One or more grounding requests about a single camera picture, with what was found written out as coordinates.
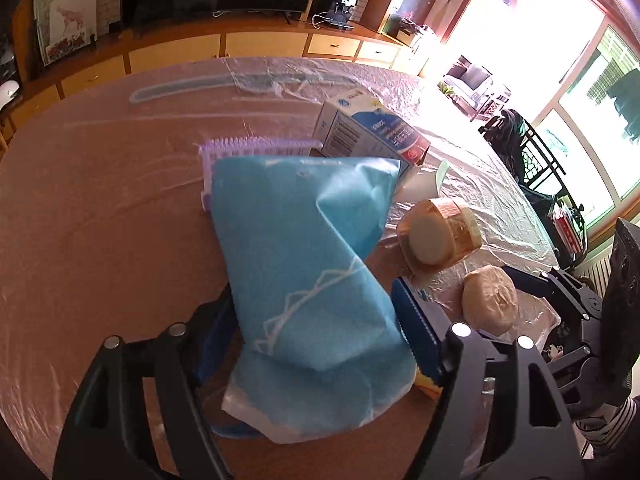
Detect beige round bun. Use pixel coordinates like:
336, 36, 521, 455
461, 266, 518, 336

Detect orange plastic jar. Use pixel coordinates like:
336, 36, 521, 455
396, 197, 483, 276

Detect blue plastic bag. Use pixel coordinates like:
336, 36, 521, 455
209, 156, 416, 444

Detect blue white medicine box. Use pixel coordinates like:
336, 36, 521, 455
312, 88, 431, 180

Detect purple plastic basket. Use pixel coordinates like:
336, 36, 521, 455
198, 136, 323, 211

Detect black metal chair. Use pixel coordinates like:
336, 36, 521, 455
478, 110, 588, 270

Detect wooden tv cabinet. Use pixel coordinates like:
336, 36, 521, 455
1, 15, 408, 152

